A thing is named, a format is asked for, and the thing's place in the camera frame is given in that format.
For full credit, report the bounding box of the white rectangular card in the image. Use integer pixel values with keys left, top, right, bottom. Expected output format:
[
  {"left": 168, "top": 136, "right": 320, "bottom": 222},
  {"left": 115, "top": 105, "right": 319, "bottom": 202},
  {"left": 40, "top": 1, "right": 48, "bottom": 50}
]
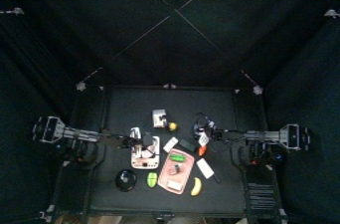
[
  {"left": 195, "top": 157, "right": 215, "bottom": 180},
  {"left": 163, "top": 136, "right": 180, "bottom": 153}
]

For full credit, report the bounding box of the white toy block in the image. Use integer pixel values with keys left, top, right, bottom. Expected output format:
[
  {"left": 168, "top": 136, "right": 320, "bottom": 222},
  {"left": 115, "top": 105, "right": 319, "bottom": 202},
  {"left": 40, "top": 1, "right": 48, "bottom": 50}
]
[{"left": 167, "top": 180, "right": 184, "bottom": 192}]

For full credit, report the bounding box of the white and silver box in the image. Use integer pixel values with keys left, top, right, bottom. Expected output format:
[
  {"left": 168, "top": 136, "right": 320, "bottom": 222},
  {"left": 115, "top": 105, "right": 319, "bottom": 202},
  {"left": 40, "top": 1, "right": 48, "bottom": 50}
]
[{"left": 152, "top": 109, "right": 169, "bottom": 128}]

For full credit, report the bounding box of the orange toy carrot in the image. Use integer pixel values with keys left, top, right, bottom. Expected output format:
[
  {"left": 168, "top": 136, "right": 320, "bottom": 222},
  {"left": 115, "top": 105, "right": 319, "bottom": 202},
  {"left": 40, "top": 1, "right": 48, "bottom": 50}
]
[{"left": 196, "top": 144, "right": 208, "bottom": 157}]

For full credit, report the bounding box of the white striped small box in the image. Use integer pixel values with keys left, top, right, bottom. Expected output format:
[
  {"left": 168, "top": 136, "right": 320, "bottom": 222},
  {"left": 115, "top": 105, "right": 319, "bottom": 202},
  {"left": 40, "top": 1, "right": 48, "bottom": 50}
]
[{"left": 129, "top": 126, "right": 143, "bottom": 139}]

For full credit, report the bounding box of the light green toy lime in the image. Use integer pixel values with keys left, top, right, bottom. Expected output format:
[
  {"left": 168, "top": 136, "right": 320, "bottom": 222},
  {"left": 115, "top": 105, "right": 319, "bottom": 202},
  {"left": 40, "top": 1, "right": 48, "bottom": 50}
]
[{"left": 147, "top": 171, "right": 160, "bottom": 189}]

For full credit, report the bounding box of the pink cutting board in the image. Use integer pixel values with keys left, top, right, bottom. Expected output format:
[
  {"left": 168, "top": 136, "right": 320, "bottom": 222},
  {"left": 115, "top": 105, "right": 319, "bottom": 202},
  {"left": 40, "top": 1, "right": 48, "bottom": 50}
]
[{"left": 157, "top": 147, "right": 196, "bottom": 196}]

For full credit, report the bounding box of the green toy vegetable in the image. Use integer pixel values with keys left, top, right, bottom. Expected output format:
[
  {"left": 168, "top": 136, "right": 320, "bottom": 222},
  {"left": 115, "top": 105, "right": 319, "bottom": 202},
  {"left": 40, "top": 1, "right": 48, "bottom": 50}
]
[{"left": 169, "top": 154, "right": 187, "bottom": 163}]

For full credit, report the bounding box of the black round bowl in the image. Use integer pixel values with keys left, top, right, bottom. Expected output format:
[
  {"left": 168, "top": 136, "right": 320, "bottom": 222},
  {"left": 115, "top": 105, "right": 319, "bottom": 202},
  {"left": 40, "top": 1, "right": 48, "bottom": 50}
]
[{"left": 115, "top": 169, "right": 139, "bottom": 193}]

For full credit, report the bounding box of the yellow toy banana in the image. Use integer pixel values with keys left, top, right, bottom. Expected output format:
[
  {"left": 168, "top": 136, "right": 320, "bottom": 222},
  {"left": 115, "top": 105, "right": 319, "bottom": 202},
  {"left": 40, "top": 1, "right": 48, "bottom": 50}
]
[{"left": 189, "top": 176, "right": 203, "bottom": 197}]

